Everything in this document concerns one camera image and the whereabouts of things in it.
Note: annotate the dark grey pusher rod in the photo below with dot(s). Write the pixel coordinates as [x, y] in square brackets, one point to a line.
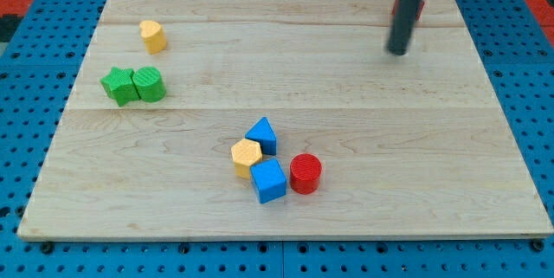
[401, 28]

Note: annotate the red star block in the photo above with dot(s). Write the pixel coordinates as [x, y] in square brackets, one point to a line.
[397, 6]

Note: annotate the green star block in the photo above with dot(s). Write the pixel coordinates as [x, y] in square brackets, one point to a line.
[119, 85]

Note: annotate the blue triangle block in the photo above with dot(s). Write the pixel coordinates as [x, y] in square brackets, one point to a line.
[263, 133]

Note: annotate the red cylinder block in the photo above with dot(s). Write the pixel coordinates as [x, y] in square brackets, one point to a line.
[305, 170]

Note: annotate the yellow hexagon block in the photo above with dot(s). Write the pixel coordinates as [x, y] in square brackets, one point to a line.
[245, 153]

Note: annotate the blue cube block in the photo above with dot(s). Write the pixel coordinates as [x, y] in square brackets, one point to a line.
[268, 180]

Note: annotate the wooden board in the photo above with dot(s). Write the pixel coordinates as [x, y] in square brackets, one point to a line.
[412, 147]

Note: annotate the yellow heart block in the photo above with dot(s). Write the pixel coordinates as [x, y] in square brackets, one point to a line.
[153, 36]

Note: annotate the green cylinder block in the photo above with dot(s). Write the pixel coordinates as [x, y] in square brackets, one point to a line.
[149, 84]

